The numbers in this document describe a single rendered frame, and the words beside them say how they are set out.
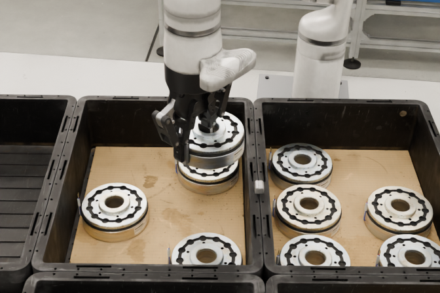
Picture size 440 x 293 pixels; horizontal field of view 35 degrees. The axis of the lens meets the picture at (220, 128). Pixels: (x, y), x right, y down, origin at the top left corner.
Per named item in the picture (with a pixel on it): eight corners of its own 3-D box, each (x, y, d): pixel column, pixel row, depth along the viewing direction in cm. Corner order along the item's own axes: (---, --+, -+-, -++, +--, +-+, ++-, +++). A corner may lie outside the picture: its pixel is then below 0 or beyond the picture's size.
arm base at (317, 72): (289, 96, 145) (296, 22, 135) (333, 99, 145) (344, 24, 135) (291, 121, 138) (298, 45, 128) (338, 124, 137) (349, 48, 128)
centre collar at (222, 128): (190, 120, 102) (190, 116, 102) (224, 119, 103) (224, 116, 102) (192, 140, 98) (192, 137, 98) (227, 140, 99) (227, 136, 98)
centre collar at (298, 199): (291, 195, 111) (291, 191, 111) (322, 195, 111) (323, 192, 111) (294, 216, 107) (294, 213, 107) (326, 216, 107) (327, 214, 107)
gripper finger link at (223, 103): (229, 79, 97) (216, 118, 98) (236, 79, 98) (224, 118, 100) (215, 72, 98) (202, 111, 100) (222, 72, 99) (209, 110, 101)
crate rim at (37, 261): (80, 106, 122) (78, 94, 121) (251, 108, 122) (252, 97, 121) (30, 283, 90) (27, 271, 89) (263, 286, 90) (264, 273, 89)
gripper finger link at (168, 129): (155, 108, 91) (170, 131, 96) (146, 118, 91) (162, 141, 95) (169, 116, 90) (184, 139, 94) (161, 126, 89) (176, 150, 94)
